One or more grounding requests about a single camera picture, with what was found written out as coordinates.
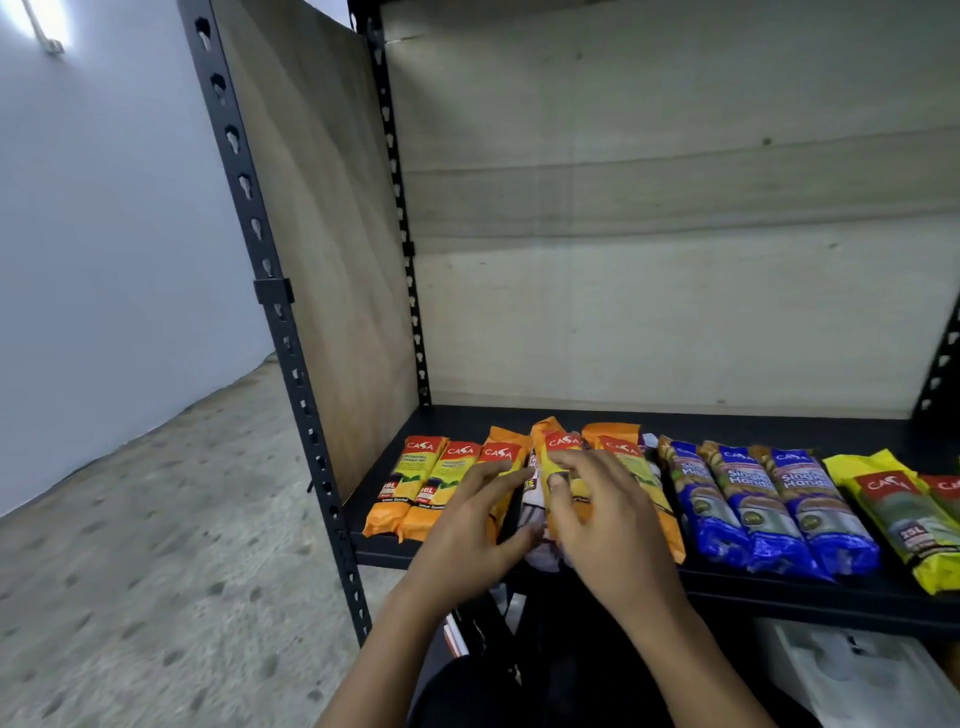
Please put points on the person's left hand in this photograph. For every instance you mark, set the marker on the person's left hand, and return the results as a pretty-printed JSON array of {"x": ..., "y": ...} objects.
[{"x": 457, "y": 544}]

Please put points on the person's right hand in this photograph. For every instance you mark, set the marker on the person's right hand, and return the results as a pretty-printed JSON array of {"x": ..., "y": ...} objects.
[{"x": 619, "y": 536}]

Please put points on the person's right thumb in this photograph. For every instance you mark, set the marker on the person's right thumb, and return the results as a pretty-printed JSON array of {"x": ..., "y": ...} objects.
[{"x": 564, "y": 531}]

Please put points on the person's left thumb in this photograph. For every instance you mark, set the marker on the person's left thumb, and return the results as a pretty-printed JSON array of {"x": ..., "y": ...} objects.
[{"x": 523, "y": 541}]

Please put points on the orange bag roll packet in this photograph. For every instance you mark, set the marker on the orange bag roll packet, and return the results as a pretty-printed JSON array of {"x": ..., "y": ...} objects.
[
  {"x": 651, "y": 480},
  {"x": 401, "y": 489},
  {"x": 501, "y": 448},
  {"x": 442, "y": 487},
  {"x": 559, "y": 444}
]

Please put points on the person's left forearm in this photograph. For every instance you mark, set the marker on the person's left forearm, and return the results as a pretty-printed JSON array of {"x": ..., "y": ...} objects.
[{"x": 390, "y": 660}]

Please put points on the person's right forearm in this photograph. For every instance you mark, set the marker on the person's right forearm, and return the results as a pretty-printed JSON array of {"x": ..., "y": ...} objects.
[{"x": 690, "y": 667}]

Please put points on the white plastic packet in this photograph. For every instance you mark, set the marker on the white plastic packet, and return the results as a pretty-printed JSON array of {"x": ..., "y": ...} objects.
[{"x": 534, "y": 504}]

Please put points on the white card with red edge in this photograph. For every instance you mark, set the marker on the white card with red edge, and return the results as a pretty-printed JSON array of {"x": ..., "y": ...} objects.
[{"x": 454, "y": 637}]

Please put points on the black fabric bag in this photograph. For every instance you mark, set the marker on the black fabric bag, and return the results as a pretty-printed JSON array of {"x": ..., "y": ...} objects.
[{"x": 555, "y": 667}]

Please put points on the blue bag roll packet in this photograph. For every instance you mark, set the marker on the blue bag roll packet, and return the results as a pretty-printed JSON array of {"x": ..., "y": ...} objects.
[
  {"x": 761, "y": 517},
  {"x": 705, "y": 510},
  {"x": 821, "y": 510}
]

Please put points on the black shelf board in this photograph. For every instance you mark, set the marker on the black shelf board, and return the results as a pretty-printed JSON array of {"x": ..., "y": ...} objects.
[{"x": 750, "y": 429}]

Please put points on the wooden back panel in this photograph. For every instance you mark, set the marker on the wooden back panel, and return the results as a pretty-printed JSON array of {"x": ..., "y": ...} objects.
[{"x": 660, "y": 225}]

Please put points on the white box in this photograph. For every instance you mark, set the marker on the white box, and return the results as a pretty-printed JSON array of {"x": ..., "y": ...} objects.
[{"x": 855, "y": 675}]

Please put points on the yellow bag roll packet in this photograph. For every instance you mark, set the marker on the yellow bag roll packet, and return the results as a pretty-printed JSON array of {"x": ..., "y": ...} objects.
[
  {"x": 946, "y": 495},
  {"x": 904, "y": 517}
]

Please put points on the wooden side panel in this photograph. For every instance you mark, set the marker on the wooden side panel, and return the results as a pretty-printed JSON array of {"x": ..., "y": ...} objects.
[{"x": 322, "y": 247}]

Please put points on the black metal shelf rack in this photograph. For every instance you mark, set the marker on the black metal shelf rack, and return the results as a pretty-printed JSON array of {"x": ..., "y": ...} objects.
[{"x": 247, "y": 196}]

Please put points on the white tube light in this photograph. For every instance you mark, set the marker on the white tube light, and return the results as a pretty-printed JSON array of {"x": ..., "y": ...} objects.
[{"x": 43, "y": 26}]

